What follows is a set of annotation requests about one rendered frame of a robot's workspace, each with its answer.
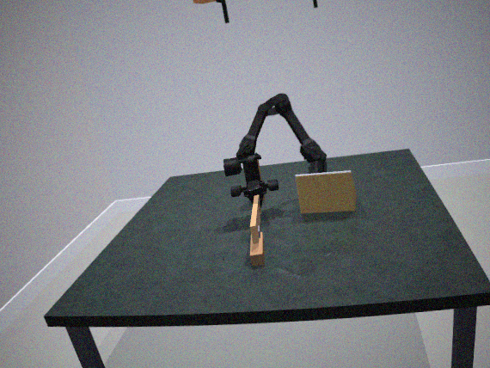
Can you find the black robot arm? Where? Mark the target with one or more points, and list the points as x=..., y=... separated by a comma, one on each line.
x=246, y=154

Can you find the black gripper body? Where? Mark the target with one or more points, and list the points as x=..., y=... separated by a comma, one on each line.
x=272, y=185

